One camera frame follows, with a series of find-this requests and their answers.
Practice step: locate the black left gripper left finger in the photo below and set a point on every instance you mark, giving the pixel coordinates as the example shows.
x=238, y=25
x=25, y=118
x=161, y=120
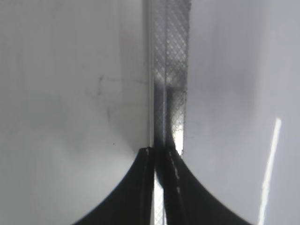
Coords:
x=130, y=202

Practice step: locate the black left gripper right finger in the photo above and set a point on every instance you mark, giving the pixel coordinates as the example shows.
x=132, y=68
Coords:
x=186, y=200

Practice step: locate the clear mesh tape strip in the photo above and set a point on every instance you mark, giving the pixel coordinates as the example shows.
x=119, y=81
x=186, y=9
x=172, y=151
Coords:
x=168, y=39

